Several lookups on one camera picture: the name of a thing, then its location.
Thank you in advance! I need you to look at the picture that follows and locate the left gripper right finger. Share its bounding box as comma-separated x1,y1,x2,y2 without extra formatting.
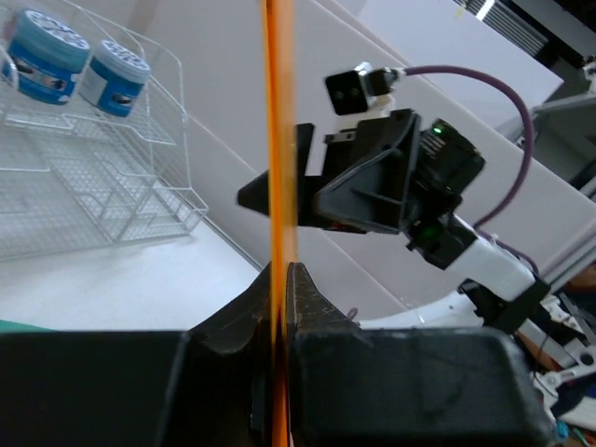
286,263,554,446

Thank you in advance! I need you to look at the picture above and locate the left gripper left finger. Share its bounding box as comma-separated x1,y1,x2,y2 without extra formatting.
1,270,271,446

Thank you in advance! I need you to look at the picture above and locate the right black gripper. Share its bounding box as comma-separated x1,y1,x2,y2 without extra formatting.
237,109,485,270

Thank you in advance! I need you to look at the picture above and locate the orange clip folder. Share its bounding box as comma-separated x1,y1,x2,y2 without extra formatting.
262,1,298,446

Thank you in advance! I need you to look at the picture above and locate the blue jar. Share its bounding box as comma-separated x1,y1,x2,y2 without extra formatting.
2,8,90,105
78,40,151,117

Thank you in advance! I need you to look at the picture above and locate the green clip folder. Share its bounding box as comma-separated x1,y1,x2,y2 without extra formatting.
0,319,51,333

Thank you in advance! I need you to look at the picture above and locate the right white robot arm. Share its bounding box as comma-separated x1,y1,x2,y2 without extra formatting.
296,109,549,333

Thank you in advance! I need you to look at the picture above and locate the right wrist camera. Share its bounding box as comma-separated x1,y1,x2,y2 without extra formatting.
324,61,400,116

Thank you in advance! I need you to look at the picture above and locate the white wire desk organizer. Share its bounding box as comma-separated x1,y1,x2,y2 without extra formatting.
1,1,208,260

